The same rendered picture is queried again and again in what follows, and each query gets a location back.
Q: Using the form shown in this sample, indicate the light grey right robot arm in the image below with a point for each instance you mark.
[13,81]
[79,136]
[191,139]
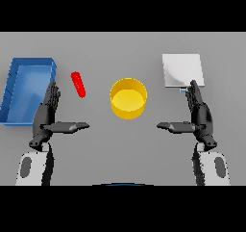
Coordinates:
[213,167]

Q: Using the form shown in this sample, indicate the blue tray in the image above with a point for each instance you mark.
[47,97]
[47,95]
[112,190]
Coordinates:
[27,91]

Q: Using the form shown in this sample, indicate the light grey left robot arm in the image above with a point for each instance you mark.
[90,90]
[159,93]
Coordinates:
[32,167]

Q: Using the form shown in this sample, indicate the yellow bowl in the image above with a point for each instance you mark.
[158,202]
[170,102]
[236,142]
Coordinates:
[128,98]

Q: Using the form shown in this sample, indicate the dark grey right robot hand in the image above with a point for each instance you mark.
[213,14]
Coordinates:
[201,114]

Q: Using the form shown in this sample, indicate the pale square scale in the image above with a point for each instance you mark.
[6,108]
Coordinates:
[182,70]

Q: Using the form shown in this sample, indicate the red beaker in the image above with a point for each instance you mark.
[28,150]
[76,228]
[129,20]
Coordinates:
[78,84]

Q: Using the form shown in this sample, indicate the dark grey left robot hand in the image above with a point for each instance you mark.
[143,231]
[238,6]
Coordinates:
[46,114]

